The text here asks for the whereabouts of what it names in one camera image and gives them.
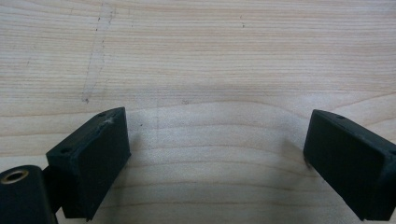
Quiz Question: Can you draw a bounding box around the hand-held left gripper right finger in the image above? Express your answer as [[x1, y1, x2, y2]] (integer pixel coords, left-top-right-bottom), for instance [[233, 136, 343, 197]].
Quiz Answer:
[[303, 108, 396, 222]]

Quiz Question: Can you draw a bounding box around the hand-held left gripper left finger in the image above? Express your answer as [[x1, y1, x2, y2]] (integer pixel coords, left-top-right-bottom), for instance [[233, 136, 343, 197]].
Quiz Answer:
[[45, 106, 132, 222]]

